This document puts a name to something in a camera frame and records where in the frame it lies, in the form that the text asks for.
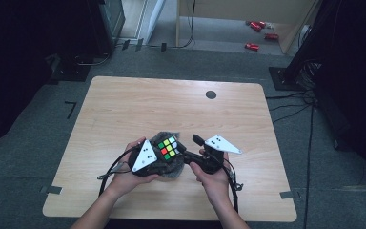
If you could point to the grey fuzzy cloth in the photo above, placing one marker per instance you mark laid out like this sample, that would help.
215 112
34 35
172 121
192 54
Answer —
174 170

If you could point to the round dark table grommet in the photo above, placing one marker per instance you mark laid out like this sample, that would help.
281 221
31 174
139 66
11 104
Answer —
211 94

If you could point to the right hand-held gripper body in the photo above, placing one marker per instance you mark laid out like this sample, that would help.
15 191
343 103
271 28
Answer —
213 162

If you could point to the grey tape piece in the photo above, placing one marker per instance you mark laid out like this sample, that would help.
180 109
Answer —
286 195
52 190

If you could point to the white wall socket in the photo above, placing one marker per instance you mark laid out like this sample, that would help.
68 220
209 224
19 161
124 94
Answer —
304 31

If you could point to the black tape corner mark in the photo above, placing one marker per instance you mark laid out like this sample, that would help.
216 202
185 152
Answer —
71 111

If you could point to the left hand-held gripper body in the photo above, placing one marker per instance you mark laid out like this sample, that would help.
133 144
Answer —
144 157

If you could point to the black stand pole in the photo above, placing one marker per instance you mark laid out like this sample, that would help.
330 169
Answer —
301 54

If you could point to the black stand base plate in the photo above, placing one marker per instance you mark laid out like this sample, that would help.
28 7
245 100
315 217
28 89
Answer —
279 79
73 73

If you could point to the black tape strip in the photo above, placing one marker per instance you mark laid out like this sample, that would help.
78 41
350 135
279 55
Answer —
163 47
139 44
126 44

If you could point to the person's left hand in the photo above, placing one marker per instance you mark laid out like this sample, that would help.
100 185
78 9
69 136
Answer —
122 181

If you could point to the dark cabinet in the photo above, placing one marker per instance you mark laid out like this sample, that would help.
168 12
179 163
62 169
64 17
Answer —
108 25

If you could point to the black curtain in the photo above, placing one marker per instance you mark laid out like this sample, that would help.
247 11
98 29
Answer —
19 63
355 79

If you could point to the multicoloured puzzle cube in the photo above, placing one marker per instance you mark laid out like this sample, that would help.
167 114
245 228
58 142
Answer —
168 149

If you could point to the white board panel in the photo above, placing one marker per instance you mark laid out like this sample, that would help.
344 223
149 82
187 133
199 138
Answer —
155 19

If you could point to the red can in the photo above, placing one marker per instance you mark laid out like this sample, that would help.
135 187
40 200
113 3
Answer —
271 36
256 26
252 46
262 24

